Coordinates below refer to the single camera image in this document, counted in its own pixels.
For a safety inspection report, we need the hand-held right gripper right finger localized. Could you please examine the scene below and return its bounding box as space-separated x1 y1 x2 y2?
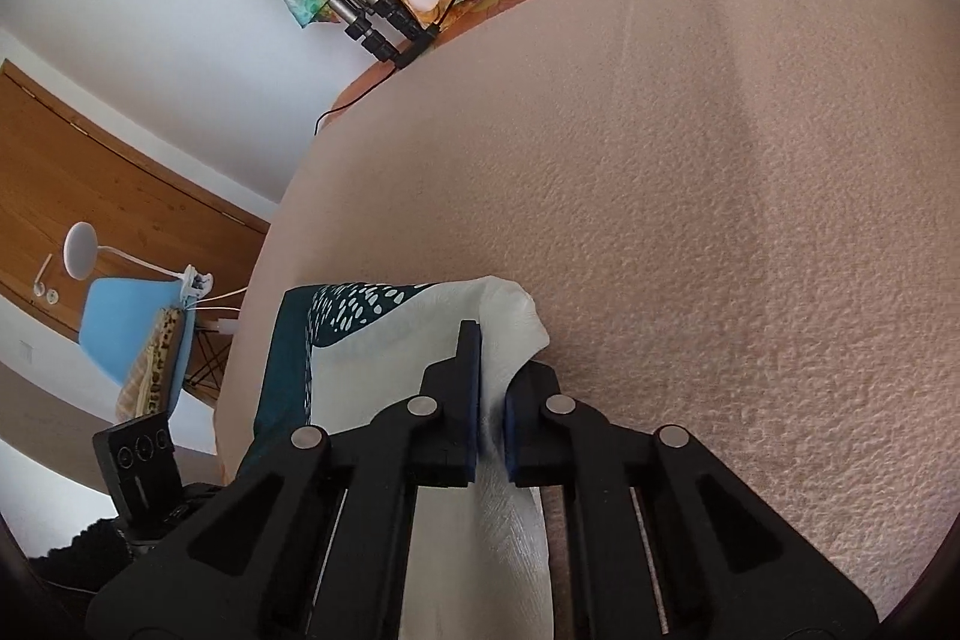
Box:
506 364 877 640

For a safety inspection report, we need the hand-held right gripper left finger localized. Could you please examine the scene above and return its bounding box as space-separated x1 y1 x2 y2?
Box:
86 319 481 640

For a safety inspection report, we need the teal and cream tree-print t-shirt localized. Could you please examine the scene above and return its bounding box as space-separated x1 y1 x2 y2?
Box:
251 275 556 640

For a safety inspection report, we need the leopard print cloth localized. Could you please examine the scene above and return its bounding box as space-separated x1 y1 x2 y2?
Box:
116 302 188 423

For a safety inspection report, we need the light blue chair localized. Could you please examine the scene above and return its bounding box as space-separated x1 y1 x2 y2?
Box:
79 276 241 420

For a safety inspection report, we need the white clip lamp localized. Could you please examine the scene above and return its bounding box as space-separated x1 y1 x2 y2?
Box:
64 221 215 304

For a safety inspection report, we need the wooden door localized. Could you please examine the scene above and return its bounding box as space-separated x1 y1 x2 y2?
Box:
0 59 271 341

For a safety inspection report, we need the white lamp cable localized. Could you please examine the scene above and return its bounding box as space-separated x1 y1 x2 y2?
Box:
196 286 250 337

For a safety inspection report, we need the white door handle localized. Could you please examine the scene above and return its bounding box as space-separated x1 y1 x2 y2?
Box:
34 254 61 304

